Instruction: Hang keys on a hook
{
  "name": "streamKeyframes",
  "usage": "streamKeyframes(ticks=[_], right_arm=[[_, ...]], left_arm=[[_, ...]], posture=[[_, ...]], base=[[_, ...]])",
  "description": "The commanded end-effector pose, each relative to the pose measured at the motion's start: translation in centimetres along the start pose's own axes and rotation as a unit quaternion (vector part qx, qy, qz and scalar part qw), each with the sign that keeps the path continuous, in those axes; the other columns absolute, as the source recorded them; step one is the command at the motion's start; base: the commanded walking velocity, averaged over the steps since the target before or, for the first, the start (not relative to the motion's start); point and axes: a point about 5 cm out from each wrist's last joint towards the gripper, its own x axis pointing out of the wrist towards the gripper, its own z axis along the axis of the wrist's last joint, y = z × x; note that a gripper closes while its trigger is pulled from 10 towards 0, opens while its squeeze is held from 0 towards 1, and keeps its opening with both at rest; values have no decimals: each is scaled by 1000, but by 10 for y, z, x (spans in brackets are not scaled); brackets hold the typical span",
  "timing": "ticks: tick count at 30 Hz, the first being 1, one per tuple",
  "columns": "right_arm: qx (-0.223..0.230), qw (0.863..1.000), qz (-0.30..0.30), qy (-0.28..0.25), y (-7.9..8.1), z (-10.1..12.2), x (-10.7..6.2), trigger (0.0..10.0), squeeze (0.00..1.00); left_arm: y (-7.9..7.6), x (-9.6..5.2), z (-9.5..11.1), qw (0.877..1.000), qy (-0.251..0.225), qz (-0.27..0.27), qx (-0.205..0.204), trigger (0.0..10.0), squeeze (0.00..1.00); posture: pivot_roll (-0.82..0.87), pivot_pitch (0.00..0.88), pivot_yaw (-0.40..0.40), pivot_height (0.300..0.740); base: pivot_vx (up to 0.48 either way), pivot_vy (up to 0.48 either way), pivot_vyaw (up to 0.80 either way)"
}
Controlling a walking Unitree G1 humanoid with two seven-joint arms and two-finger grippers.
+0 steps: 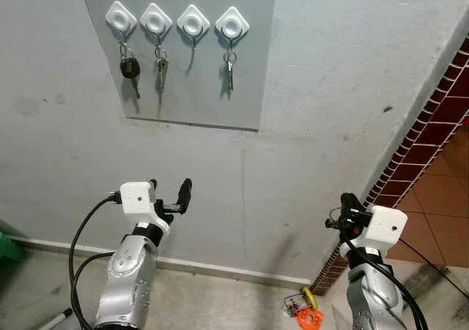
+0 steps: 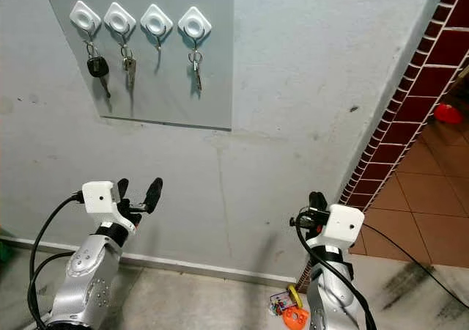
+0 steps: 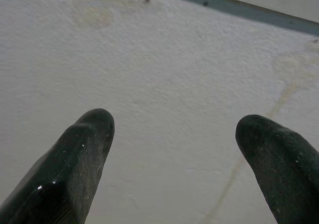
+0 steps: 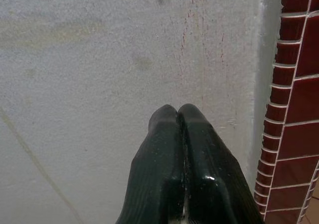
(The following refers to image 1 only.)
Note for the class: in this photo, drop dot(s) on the small multicoloured toy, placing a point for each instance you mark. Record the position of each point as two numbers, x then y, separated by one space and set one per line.
294 306

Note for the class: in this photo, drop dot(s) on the white pipe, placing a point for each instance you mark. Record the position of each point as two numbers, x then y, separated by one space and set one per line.
55 320

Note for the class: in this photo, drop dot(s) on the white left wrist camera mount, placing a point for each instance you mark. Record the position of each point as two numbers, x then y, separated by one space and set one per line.
138 198

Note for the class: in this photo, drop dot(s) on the green plastic object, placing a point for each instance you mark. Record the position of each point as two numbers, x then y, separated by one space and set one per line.
9 248

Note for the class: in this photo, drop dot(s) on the slim silver key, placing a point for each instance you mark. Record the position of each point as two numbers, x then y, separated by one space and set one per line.
230 70

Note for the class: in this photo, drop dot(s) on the grey wall board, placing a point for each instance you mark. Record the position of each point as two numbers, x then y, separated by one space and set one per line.
242 81

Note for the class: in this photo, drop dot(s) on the white diamond wall hook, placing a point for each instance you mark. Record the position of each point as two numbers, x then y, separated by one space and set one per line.
121 16
156 19
193 22
232 25

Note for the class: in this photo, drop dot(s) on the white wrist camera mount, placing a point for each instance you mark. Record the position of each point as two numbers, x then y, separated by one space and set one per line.
385 227
138 198

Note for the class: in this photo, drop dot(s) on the orange plastic toy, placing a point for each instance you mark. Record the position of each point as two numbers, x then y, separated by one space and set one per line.
311 320

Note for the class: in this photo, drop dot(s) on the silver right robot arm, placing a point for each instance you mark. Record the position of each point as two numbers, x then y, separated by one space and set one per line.
377 293

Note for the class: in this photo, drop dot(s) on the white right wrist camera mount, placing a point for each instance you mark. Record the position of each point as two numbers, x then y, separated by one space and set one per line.
385 227

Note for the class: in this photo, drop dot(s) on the black headed car key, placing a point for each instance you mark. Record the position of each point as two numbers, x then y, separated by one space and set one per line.
130 68

